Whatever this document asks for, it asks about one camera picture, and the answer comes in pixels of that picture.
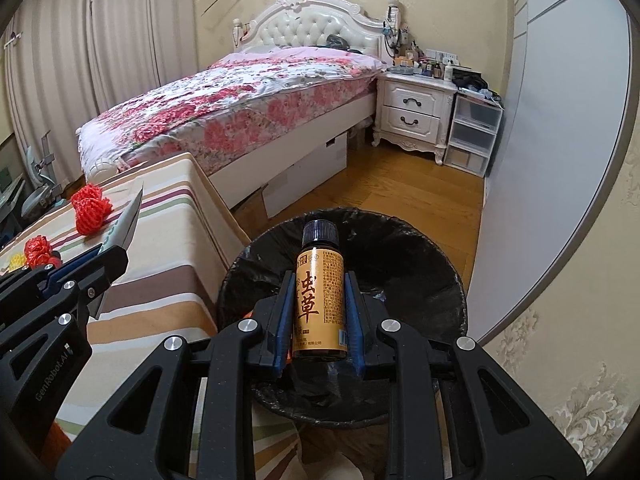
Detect black lined trash bin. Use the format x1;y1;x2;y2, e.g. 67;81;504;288
216;207;469;428

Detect white upholstered bed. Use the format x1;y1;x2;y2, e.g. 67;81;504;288
75;0;397;211

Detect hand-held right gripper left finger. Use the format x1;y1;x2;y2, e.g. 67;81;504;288
55;270;297;480

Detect white cardboard box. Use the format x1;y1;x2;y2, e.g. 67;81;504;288
262;132;348;219

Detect large red foam fruit net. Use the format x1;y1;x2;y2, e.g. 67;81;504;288
70;183;114;236

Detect pile of nightstand clutter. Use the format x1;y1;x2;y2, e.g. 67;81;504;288
382;20;458;81

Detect silver foil packet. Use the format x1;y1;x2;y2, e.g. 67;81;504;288
92;182;146;320

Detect beige curtains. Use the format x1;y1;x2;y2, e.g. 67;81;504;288
0;0;201;181

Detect grey desk chair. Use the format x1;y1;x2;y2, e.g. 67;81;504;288
20;130;68;221

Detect white wardrobe door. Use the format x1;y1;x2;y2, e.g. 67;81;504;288
470;0;634;346

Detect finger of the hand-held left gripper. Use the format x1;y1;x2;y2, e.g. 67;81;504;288
0;250;107;306
0;249;129;333

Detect white nightstand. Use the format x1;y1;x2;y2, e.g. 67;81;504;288
371;71;458;166

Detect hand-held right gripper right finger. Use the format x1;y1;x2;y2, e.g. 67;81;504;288
344;270;587;480

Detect clear plastic drawer unit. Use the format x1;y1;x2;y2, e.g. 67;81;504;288
442;91;503;178

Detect small red foam fruit net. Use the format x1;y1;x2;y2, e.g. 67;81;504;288
25;237;62;269

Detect amber bottle with black cap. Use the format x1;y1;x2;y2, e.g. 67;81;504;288
292;219;349;361

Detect floral pink blanket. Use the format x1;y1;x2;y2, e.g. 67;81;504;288
77;50;388;183

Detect striped tablecloth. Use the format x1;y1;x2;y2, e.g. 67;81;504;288
0;151;301;480

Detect black pouch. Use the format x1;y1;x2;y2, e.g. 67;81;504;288
450;70;489;92

